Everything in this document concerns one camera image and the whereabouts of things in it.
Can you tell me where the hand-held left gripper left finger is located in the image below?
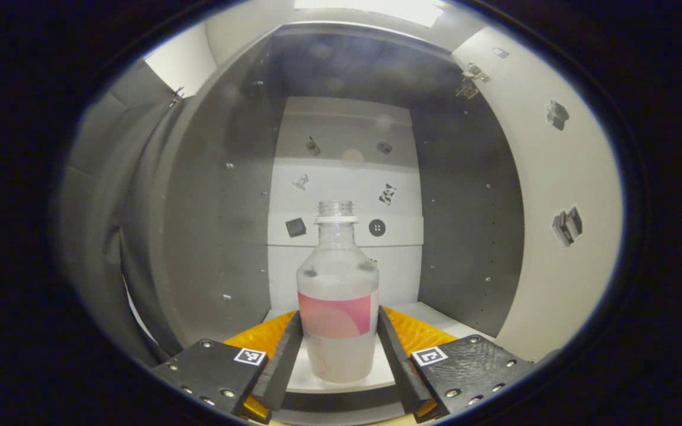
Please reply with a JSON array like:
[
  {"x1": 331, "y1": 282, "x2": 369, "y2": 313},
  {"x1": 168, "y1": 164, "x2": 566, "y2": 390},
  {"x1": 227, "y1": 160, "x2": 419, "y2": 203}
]
[{"x1": 152, "y1": 311, "x2": 305, "y2": 424}]

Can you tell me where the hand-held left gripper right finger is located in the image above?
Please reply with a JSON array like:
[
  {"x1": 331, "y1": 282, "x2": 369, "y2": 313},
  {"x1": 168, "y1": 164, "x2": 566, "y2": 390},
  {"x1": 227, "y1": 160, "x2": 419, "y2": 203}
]
[{"x1": 377, "y1": 305, "x2": 537, "y2": 424}]

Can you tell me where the clear plastic bottle pink label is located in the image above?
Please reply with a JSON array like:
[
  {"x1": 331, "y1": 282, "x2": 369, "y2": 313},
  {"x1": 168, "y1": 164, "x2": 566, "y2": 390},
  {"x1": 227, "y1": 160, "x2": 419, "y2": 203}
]
[{"x1": 297, "y1": 200, "x2": 380, "y2": 384}]

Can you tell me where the dark grey cabinet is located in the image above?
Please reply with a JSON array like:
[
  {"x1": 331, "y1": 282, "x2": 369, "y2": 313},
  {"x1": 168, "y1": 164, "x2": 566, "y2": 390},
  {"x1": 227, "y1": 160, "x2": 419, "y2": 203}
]
[{"x1": 150, "y1": 22, "x2": 525, "y2": 424}]

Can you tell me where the metal door hinge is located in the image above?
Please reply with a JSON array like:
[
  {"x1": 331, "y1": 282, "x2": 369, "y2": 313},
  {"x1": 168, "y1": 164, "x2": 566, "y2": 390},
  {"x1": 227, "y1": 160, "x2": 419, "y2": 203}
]
[{"x1": 456, "y1": 62, "x2": 490, "y2": 100}]

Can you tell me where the black backdrop cloth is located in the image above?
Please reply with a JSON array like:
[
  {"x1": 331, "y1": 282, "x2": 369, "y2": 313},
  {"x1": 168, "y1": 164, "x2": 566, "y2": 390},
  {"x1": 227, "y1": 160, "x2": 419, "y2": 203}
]
[{"x1": 56, "y1": 59, "x2": 185, "y2": 367}]

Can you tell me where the long ceiling light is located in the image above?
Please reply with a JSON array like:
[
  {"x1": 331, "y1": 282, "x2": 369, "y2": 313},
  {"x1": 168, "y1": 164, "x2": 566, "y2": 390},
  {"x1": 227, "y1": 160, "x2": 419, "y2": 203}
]
[{"x1": 292, "y1": 0, "x2": 445, "y2": 28}]

